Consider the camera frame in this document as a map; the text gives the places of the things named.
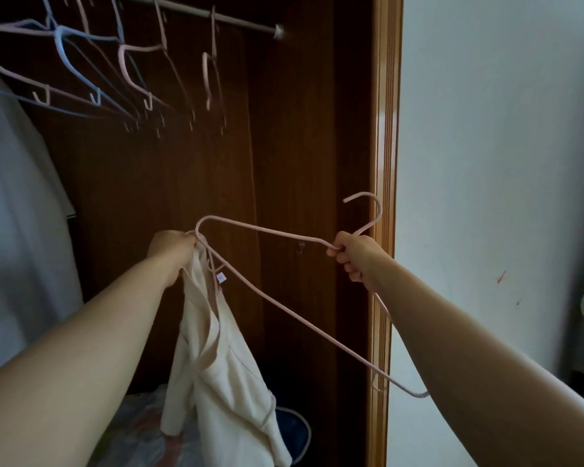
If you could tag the person's right hand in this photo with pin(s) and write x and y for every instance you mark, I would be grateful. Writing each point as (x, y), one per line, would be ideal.
(362, 260)

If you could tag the person's left hand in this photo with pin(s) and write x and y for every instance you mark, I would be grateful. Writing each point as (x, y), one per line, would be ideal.
(170, 252)

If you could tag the cream t-shirt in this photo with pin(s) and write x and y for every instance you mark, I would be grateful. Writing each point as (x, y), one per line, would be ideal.
(224, 384)

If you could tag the person's right forearm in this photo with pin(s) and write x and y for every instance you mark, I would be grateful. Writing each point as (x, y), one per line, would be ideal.
(467, 364)

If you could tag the person's left forearm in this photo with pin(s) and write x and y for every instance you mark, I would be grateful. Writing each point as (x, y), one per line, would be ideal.
(78, 364)

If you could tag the metal closet rod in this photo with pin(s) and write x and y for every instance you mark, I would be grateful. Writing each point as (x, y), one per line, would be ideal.
(233, 21)

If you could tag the white shirt dark trim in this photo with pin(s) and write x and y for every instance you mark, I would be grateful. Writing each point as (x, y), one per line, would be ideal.
(19, 238)

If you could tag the navy bag white piping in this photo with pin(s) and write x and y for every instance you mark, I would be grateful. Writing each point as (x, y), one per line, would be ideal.
(292, 432)

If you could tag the row of pastel hangers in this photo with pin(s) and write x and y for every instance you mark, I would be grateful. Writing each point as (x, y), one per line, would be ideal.
(121, 63)

